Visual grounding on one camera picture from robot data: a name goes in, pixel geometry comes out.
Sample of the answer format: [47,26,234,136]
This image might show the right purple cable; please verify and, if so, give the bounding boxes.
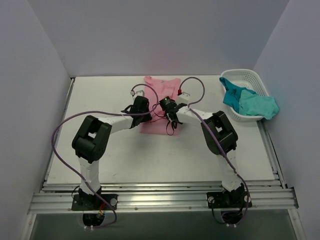
[178,76,252,225]

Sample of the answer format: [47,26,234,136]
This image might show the pink t shirt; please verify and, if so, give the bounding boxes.
[139,75,182,136]

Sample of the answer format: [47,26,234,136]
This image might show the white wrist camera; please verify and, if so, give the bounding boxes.
[175,89,190,105]
[130,89,145,98]

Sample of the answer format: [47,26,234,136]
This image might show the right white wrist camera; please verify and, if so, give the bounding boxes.
[175,89,190,105]

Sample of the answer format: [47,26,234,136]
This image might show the teal t shirt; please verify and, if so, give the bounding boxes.
[219,77,280,120]

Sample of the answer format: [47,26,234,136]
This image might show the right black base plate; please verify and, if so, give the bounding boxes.
[206,191,248,209]

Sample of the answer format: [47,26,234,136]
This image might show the white plastic basket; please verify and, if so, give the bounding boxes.
[220,69,269,123]

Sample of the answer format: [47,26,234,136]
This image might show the aluminium mounting rail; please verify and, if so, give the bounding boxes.
[28,180,298,214]

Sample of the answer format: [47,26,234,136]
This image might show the right black cable loop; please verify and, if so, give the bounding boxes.
[151,103,177,136]

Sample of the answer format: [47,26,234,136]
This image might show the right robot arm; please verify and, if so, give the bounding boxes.
[159,96,246,207]

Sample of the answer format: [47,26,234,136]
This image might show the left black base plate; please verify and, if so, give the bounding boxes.
[71,193,118,211]

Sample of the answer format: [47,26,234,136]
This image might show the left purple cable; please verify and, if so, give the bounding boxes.
[50,83,160,229]

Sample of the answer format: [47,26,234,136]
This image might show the purple cable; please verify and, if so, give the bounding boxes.
[178,76,252,225]
[50,83,160,229]

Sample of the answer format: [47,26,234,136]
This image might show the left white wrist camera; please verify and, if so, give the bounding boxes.
[130,89,145,98]

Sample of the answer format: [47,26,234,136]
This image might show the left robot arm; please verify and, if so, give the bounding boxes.
[71,95,152,210]

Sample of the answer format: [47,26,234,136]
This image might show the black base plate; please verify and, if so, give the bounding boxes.
[71,193,118,211]
[206,191,248,209]

